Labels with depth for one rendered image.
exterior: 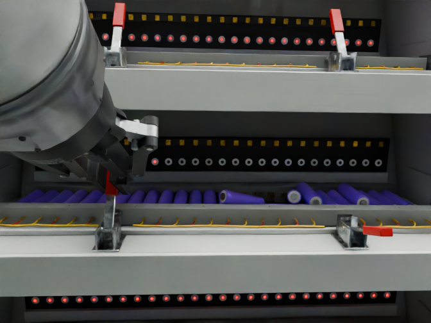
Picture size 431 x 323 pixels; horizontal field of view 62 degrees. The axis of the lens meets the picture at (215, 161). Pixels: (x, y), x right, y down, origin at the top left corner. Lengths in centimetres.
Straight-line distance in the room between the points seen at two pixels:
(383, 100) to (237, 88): 17
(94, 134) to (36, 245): 23
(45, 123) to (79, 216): 29
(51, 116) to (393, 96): 38
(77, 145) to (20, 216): 27
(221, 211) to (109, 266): 14
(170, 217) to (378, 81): 29
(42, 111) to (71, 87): 2
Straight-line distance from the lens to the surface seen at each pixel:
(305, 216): 46
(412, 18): 67
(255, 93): 41
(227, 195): 45
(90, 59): 18
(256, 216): 45
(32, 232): 46
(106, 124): 24
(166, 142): 54
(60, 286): 42
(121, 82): 42
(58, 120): 19
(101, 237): 41
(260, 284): 40
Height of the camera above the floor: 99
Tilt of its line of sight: 8 degrees up
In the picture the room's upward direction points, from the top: straight up
